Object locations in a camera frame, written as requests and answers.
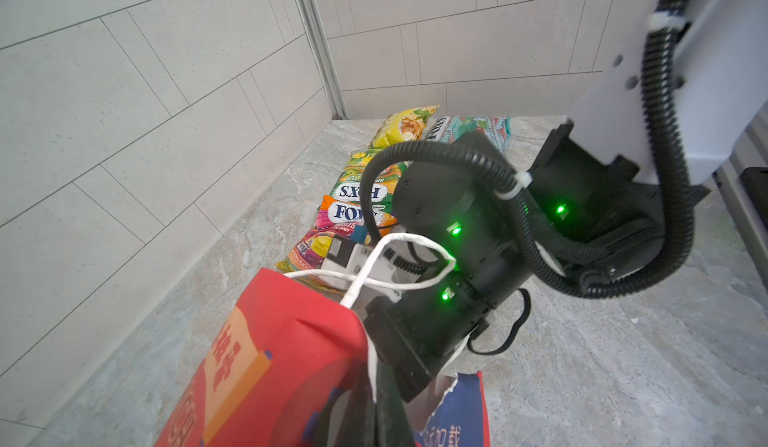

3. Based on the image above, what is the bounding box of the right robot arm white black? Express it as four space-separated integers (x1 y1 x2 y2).
359 0 767 401

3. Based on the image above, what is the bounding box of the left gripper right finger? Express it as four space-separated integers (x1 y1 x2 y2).
375 361 416 447

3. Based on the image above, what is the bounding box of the red paper gift bag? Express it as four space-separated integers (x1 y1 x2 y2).
157 234 490 446

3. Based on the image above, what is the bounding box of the yellow snack packet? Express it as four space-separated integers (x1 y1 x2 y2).
370 105 440 148

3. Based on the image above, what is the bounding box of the left corner aluminium post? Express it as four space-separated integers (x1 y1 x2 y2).
296 0 349 120

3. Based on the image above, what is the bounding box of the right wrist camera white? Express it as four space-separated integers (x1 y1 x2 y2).
320 236 401 302

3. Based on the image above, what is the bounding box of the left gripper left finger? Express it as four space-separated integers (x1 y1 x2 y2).
311 386 376 447

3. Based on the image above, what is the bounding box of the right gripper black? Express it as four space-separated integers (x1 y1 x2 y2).
364 260 531 402

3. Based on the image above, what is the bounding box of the orange Fox's candy packet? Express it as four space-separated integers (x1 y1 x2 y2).
276 195 364 273

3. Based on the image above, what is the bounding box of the teal Fox's candy packet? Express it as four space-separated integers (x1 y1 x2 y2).
420 116 512 152

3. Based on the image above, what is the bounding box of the green Fox's candy packet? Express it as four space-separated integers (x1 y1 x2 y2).
331 148 412 203

